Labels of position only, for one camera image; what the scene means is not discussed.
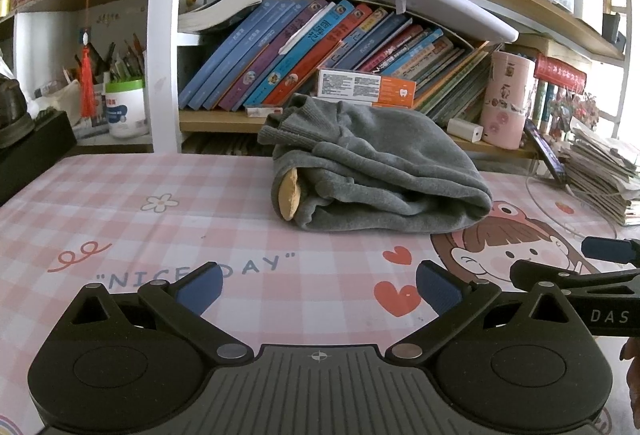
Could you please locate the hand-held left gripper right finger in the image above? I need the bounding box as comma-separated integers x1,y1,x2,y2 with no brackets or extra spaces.
390,260,576,368

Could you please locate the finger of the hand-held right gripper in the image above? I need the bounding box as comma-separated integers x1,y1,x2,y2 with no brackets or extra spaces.
510,259,640,299
581,236,640,264

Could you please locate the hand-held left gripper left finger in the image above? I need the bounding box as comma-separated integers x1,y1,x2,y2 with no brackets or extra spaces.
62,261,251,366

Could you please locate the grey sweater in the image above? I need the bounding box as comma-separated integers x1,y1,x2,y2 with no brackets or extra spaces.
258,93,494,235

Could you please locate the person's right hand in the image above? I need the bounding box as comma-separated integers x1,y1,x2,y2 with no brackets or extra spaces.
621,339,640,417

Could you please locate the stack of papers and notebooks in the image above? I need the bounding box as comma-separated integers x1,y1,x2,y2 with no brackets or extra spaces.
561,126,640,227

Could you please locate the pink cartoon desk mat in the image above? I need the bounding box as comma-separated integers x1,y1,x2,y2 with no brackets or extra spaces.
0,152,640,435

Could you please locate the black smartphone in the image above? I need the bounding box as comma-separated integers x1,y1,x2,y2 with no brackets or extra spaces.
523,118,569,186

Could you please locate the floral cover book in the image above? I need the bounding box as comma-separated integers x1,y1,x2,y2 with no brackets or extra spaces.
549,91,599,137

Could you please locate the white charger block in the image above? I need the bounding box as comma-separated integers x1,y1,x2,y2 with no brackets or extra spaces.
446,117,485,144

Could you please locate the pink cylinder container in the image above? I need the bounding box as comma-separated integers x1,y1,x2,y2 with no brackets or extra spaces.
479,50,536,151

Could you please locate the red thick book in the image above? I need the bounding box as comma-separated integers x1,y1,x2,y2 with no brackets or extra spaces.
533,54,587,92

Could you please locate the white jar green lid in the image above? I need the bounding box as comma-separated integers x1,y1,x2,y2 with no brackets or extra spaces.
104,78,150,139

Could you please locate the black box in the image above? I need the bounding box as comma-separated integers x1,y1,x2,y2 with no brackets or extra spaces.
0,110,78,207

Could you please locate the red tassel ornament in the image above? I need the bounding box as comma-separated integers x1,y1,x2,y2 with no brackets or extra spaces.
77,28,97,119

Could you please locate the holder with pencils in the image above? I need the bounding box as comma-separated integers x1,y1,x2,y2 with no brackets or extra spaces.
62,32,147,86

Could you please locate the white storage box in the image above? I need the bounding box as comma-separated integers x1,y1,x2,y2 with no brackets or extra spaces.
572,0,606,35

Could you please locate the row of leaning books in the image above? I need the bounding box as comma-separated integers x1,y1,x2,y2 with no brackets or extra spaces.
178,0,493,128

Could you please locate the dark brown leather item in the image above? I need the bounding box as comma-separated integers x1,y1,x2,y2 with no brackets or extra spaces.
0,75,36,150

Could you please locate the white shelf post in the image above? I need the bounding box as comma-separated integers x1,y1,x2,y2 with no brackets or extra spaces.
146,0,190,154

